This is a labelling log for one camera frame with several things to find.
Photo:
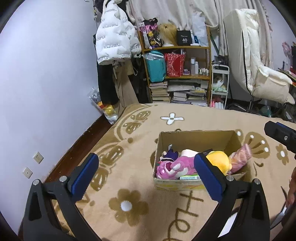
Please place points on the stack of books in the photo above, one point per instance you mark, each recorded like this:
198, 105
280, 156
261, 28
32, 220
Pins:
160, 92

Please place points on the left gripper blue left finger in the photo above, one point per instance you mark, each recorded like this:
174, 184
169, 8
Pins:
82, 176

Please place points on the upper wall socket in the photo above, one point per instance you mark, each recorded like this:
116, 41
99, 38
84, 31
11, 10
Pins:
38, 157

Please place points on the white puffer jacket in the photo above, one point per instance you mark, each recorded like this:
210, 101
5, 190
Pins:
116, 37

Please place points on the pink bear plush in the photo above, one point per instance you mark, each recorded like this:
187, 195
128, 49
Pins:
168, 170

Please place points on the person's right hand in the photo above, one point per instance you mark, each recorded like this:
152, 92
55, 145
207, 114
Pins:
292, 188

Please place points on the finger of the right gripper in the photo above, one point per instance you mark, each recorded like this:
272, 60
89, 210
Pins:
282, 134

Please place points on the plastic bag of toys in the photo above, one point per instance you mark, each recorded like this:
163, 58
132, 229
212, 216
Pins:
107, 109

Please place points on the lower wall socket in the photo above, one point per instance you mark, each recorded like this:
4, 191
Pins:
27, 172

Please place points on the yellow plush toy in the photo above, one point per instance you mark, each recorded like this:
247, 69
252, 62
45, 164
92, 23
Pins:
220, 160

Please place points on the purple haired plush doll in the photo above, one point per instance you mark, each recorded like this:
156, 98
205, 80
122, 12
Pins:
170, 155

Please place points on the pink yarn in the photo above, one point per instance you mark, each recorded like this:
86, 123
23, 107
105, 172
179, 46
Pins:
239, 158

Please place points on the blonde wig on head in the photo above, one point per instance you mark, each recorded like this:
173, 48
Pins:
168, 34

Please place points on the green tissue pack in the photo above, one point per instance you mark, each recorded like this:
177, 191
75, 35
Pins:
194, 177

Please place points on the red patterned gift bag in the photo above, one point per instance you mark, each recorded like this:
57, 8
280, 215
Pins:
174, 64

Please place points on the black hanging garment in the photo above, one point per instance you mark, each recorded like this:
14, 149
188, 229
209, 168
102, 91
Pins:
106, 84

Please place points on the teal tote bag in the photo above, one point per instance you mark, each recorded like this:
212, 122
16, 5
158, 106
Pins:
156, 66

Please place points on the black box marked 40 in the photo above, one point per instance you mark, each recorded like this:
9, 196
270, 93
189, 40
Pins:
184, 38

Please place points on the beige trench coat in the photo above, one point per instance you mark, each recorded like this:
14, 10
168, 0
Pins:
123, 86

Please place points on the white utility cart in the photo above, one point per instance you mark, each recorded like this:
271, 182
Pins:
219, 86

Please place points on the cream padded recliner chair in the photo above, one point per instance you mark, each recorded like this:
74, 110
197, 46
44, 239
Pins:
243, 44

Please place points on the open cardboard box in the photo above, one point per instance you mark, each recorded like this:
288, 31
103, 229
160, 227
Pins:
200, 141

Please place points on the wooden shelf unit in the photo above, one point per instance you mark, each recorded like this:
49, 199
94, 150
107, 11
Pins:
207, 59

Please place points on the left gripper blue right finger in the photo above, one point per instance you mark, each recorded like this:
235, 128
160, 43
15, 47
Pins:
211, 177

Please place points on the wall socket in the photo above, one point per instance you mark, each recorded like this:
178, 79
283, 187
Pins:
38, 157
27, 172

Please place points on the pink square plush cushion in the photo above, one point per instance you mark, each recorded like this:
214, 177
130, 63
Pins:
188, 153

